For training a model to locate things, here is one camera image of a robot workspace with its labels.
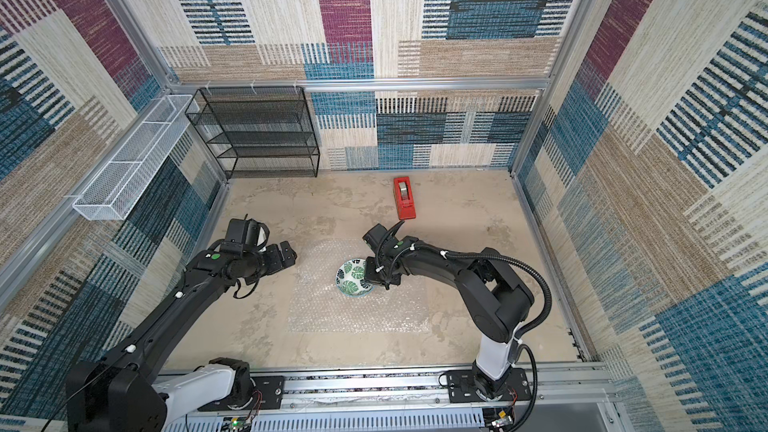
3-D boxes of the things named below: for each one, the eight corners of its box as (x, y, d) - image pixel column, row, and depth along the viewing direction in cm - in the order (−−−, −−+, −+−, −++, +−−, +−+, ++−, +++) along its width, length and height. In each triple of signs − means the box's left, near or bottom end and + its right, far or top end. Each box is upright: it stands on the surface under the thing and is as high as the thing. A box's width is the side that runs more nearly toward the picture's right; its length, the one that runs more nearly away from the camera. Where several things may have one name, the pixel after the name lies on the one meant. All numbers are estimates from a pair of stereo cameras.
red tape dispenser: (400, 222, 108) (400, 208, 102) (394, 192, 117) (394, 177, 111) (414, 220, 109) (415, 206, 102) (407, 190, 118) (408, 176, 111)
